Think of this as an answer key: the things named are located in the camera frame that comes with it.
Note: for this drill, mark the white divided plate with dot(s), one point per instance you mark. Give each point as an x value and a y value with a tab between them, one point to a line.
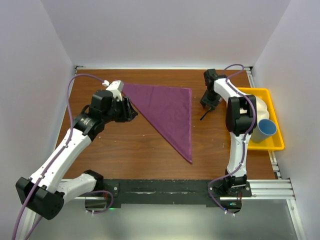
261	110

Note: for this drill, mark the purple cloth napkin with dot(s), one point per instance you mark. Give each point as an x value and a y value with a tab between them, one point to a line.
169	110

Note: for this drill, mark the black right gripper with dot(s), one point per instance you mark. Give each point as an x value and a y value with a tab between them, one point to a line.
205	101

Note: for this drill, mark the yellow plastic tray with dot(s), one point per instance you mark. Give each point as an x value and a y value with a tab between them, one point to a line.
275	142

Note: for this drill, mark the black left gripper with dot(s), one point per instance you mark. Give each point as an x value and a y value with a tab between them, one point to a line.
128	113

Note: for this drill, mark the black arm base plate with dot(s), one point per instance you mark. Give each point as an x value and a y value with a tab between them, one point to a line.
164	192

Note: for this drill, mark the blue plastic cup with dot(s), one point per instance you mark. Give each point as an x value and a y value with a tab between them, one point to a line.
265	128

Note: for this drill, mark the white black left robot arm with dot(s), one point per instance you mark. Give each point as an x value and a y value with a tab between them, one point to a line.
44	192

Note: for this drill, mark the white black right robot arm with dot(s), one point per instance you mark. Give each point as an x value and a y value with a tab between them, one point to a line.
240	121

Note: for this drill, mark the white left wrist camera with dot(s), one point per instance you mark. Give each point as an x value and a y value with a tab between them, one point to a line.
114	86

